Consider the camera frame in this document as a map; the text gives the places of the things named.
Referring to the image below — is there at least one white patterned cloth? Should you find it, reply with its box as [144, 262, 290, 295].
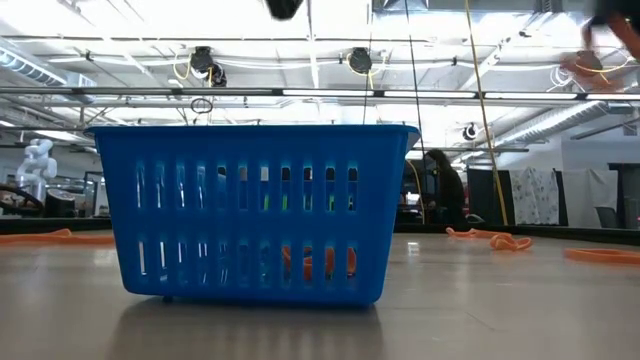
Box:
[508, 166, 561, 226]

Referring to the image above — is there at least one plain white cloth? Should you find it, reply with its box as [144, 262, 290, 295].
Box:
[562, 168, 620, 229]

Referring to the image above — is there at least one yellow cable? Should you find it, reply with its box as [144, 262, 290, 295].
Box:
[464, 0, 509, 226]

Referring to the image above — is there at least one long black cable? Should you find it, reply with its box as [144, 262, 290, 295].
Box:
[404, 0, 427, 164]

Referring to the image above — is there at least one person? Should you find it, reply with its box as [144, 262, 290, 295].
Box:
[424, 148, 469, 226]

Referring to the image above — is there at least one silver ventilation duct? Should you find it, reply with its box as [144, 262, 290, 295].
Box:
[494, 99, 614, 149]

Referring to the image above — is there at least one black cabinet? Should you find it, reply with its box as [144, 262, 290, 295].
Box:
[607, 162, 640, 231]

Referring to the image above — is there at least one black partition panel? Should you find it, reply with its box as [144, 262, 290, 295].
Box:
[467, 168, 512, 225]

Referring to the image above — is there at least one orange rubber band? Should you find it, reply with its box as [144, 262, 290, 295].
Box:
[488, 233, 534, 253]
[563, 247, 640, 267]
[0, 227, 74, 246]
[559, 13, 640, 92]
[281, 244, 359, 282]
[445, 226, 514, 240]

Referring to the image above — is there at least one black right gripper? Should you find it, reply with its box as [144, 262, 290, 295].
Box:
[593, 0, 640, 25]

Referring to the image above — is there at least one long grey overhead rail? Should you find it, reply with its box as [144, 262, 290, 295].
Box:
[0, 85, 640, 101]

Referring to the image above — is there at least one black box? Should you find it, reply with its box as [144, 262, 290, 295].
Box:
[43, 187, 77, 219]

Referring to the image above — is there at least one black hanging ring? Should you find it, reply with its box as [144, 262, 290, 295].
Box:
[189, 97, 215, 115]

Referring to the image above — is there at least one green plastic basket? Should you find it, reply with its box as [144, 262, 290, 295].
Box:
[263, 193, 357, 212]

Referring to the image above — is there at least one blue plastic basket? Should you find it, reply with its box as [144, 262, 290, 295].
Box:
[83, 124, 421, 307]

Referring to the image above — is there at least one grey chair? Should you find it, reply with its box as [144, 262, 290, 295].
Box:
[594, 205, 621, 230]

